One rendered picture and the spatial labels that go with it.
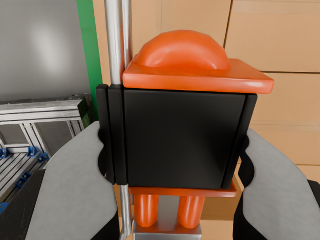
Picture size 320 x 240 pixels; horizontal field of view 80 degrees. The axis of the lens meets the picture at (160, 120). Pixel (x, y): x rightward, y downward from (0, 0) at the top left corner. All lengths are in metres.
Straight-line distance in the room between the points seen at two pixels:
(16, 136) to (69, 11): 0.80
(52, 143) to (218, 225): 1.14
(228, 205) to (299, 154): 0.59
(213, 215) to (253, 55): 0.50
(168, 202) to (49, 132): 1.18
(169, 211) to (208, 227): 0.27
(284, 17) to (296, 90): 0.25
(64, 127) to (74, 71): 0.35
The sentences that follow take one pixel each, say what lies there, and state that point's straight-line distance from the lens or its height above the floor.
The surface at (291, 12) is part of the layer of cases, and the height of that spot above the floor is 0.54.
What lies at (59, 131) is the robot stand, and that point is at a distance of 1.31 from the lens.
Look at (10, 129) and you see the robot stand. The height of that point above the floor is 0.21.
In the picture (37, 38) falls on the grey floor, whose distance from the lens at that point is 1.39.
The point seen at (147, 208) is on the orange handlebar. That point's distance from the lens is 0.18.
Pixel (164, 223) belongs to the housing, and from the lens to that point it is 0.20.
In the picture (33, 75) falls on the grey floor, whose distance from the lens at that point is 1.48.
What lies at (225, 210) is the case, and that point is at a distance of 0.48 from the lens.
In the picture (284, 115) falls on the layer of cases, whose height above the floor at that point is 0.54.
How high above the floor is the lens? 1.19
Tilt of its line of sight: 61 degrees down
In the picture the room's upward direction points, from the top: 179 degrees counter-clockwise
